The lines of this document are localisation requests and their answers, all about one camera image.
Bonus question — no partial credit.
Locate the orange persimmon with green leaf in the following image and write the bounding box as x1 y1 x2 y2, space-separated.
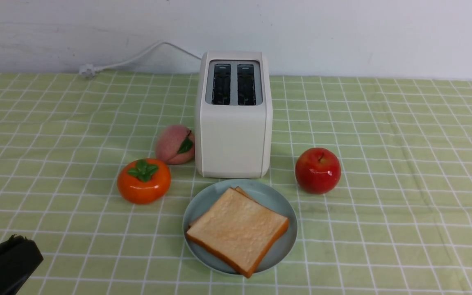
116 158 172 204

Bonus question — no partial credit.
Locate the light blue round plate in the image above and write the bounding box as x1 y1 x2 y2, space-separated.
182 179 297 276

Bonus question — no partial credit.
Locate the red apple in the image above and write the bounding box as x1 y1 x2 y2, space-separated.
295 147 341 195

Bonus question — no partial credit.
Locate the pink peach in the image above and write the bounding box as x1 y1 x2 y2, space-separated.
155 125 195 166

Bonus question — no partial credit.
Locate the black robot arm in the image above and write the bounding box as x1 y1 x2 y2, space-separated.
0 234 44 295

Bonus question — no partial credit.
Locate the green checkered tablecloth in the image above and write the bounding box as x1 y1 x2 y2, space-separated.
0 72 472 295

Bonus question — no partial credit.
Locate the toast slice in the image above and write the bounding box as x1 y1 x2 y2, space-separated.
188 186 257 228
185 187 290 278

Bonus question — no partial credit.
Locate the white two-slot toaster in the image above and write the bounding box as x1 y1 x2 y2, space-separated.
195 51 273 179

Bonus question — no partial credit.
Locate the white power cord with plug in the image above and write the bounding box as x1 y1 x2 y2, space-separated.
79 41 202 79

